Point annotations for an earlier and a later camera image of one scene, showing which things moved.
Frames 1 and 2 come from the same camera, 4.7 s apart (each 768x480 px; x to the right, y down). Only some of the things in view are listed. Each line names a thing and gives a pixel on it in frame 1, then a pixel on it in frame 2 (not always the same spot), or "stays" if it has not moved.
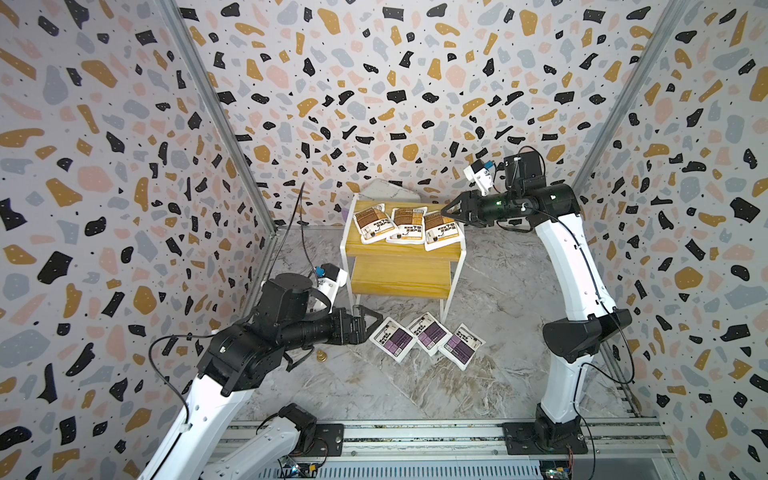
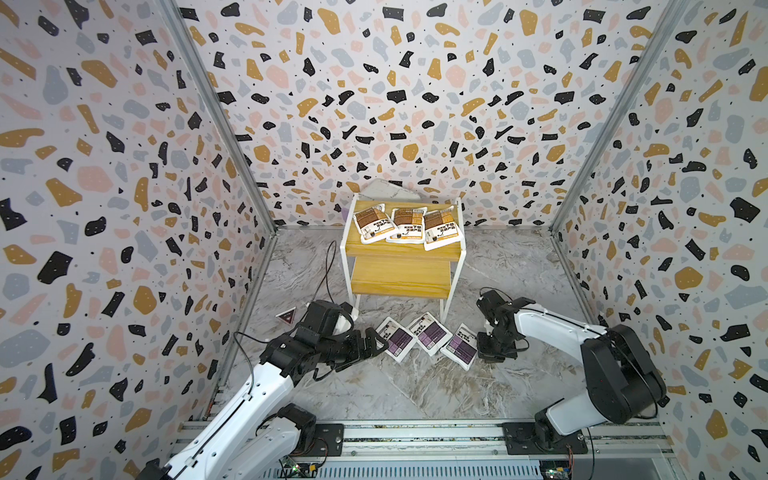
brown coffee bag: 440,232 stays
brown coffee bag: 409,226 stays
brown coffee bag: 374,224 stays
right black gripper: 474,204 → 483,355
